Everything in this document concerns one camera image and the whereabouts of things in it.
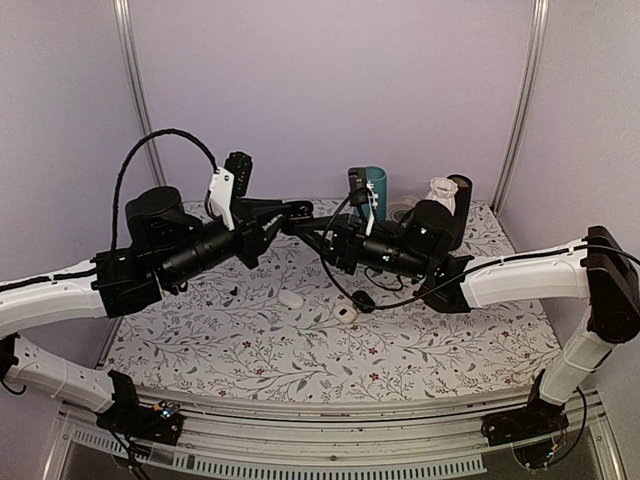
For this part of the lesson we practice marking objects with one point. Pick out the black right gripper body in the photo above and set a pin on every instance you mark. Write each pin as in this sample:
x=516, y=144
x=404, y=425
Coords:
x=405, y=261

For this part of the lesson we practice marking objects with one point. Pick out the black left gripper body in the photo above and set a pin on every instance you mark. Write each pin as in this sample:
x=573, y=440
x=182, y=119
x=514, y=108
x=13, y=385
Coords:
x=193, y=262

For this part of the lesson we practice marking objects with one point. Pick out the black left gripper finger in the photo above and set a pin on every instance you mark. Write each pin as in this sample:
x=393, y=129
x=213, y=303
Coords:
x=268, y=226
x=251, y=206

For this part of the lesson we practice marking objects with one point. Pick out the black earbud charging case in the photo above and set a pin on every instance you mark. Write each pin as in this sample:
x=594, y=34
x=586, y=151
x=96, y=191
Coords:
x=299, y=210

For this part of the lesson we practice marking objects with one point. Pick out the white earbud charging case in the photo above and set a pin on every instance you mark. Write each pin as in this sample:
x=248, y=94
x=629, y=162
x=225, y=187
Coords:
x=290, y=299

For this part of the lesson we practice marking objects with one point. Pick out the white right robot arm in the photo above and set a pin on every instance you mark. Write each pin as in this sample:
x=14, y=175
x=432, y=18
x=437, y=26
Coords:
x=419, y=247

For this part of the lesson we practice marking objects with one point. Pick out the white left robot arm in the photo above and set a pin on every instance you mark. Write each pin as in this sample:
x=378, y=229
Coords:
x=169, y=247

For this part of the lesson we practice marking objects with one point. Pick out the cream case with black oval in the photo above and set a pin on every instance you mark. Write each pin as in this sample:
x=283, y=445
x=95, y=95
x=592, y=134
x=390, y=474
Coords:
x=345, y=314

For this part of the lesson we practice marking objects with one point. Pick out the clear tape roll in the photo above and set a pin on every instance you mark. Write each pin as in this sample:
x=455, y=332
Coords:
x=399, y=207

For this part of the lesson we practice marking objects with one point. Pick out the teal tall vase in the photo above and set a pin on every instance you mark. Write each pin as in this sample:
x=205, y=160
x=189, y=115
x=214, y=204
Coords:
x=374, y=177

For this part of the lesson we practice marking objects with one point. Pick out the floral patterned table mat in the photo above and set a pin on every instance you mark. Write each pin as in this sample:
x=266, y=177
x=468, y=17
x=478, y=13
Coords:
x=250, y=346

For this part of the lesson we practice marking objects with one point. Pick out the white ribbed vase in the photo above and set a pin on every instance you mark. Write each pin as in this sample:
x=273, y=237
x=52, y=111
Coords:
x=443, y=191

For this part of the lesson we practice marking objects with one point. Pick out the black cylinder vase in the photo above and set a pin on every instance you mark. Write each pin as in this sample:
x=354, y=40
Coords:
x=462, y=196

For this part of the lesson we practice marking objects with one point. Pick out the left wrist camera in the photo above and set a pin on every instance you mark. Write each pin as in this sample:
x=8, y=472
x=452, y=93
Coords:
x=228, y=183

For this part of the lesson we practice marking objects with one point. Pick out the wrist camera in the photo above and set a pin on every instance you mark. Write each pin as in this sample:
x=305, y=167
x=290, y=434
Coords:
x=228, y=183
x=371, y=218

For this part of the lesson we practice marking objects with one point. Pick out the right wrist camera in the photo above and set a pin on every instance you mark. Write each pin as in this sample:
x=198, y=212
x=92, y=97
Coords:
x=371, y=218

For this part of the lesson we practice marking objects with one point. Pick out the aluminium front rail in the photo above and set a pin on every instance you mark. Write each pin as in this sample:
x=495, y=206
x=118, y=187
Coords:
x=410, y=439

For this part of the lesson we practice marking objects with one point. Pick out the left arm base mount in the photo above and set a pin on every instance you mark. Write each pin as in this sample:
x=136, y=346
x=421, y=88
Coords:
x=161, y=423

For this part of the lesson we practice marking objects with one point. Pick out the aluminium frame post left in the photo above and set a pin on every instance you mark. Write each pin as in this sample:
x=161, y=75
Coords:
x=125, y=30

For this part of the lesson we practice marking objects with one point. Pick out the aluminium frame post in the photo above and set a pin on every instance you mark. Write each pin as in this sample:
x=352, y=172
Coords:
x=531, y=65
x=125, y=30

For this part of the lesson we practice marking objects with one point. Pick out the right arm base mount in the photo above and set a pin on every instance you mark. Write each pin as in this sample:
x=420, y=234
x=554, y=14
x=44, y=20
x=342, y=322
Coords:
x=537, y=417

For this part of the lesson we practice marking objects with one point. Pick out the aluminium frame post right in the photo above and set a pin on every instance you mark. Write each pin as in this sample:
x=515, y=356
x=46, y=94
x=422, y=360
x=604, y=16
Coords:
x=531, y=65

